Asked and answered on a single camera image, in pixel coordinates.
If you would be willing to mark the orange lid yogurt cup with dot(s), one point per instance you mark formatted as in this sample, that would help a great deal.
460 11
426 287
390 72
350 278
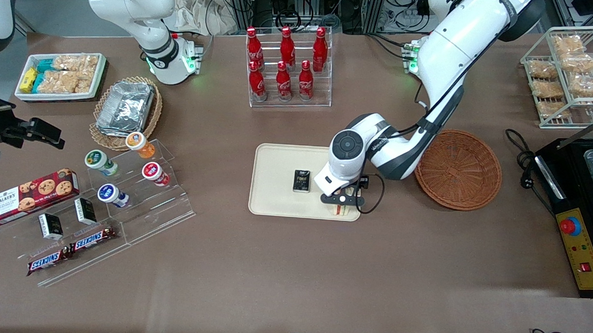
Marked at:
138 143

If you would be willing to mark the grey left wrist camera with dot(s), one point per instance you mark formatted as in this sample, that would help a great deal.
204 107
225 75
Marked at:
332 200

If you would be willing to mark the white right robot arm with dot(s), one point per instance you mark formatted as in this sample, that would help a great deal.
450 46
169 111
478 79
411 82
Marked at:
148 28

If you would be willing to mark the red Walkers cookie box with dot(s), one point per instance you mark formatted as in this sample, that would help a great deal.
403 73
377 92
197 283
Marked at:
29 196

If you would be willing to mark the Snickers chocolate bar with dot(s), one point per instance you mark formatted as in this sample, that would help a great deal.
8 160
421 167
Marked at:
91 239
46 261

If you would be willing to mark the small black snack box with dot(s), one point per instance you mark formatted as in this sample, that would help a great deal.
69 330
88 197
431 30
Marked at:
302 181
85 211
51 226

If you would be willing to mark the white rectangular snack bin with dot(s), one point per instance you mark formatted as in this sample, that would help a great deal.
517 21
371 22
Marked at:
23 95

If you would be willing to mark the red cola bottle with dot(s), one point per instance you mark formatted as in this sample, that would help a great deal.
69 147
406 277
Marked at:
256 84
254 49
306 83
287 48
283 82
320 50

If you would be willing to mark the red lid yogurt cup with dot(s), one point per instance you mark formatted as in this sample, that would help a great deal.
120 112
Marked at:
153 173

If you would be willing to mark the triangle sandwich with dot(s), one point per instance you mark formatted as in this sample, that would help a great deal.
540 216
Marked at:
343 212

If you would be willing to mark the dark metal equipment frame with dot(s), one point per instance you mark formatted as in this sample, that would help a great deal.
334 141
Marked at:
262 7

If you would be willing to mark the cream plastic tray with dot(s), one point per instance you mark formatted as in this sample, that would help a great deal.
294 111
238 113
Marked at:
276 185

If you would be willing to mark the green lid yogurt cup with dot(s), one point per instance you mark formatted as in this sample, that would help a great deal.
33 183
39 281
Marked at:
99 161

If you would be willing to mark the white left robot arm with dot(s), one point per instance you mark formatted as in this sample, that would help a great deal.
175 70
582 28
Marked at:
448 58

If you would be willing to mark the yellow snack packet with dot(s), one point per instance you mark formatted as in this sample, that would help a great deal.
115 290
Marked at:
29 80

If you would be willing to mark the teal snack packet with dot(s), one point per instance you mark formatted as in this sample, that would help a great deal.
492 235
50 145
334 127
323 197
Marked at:
39 82
44 65

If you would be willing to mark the brown round wicker basket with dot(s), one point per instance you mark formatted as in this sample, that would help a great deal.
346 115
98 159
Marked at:
459 172

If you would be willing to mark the black sealing machine yellow panel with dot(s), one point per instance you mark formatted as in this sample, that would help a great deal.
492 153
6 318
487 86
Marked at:
566 195

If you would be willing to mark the red emergency stop button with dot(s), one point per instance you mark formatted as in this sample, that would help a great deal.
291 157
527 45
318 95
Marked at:
569 226

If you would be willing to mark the clear acrylic stepped stand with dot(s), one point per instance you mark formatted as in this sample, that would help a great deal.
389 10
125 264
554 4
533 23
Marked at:
162 211

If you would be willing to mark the clear acrylic bottle rack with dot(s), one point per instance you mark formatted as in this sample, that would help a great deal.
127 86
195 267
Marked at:
323 96

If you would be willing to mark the beige crumpled cloth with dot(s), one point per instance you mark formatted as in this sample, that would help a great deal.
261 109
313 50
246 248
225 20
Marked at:
198 12

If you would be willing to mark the red rocker switch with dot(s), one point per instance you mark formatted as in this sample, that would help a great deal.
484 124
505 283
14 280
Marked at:
585 268

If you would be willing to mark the light tan wicker basket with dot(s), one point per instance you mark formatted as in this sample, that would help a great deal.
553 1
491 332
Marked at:
105 140

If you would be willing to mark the stack of foil trays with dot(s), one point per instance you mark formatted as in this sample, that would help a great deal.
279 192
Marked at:
126 106

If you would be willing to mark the blue lid yogurt cup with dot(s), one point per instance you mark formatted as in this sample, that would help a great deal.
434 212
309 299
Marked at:
110 194

